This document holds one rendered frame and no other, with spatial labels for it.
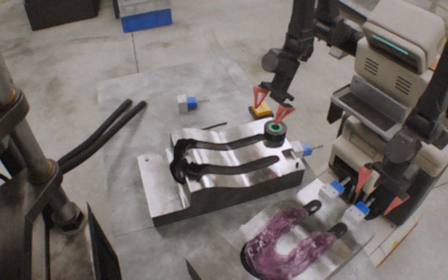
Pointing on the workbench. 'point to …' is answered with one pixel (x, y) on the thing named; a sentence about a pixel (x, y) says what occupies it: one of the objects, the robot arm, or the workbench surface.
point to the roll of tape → (274, 131)
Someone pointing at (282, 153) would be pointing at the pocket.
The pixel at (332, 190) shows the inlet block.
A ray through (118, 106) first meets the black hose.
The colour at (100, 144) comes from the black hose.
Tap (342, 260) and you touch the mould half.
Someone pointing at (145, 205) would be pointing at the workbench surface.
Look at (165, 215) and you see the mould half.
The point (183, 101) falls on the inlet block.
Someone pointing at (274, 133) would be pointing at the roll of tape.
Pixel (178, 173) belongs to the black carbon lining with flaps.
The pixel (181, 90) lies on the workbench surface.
